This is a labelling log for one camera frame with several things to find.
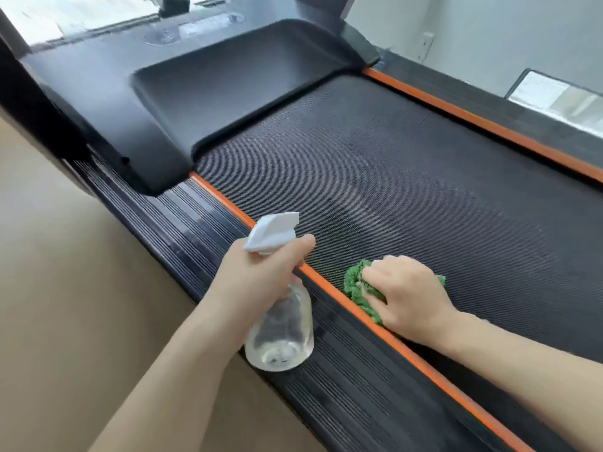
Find black-framed low window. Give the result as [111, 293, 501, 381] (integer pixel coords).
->
[504, 68, 603, 137]

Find person's right hand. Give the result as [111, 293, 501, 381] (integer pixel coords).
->
[360, 254, 460, 352]

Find person's left forearm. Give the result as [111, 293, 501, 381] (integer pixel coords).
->
[87, 301, 236, 452]

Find person's right forearm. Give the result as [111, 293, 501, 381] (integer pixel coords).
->
[438, 311, 603, 452]

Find person's left hand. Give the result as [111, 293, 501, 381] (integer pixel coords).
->
[202, 234, 317, 353]

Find green cloth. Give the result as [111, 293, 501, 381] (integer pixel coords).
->
[342, 259, 447, 326]

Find clear spray bottle white trigger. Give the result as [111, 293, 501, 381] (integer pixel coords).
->
[242, 211, 315, 372]

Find black orange-striped treadmill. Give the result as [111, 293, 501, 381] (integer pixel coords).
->
[0, 0, 603, 452]

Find black window frame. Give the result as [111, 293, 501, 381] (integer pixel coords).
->
[158, 0, 192, 18]

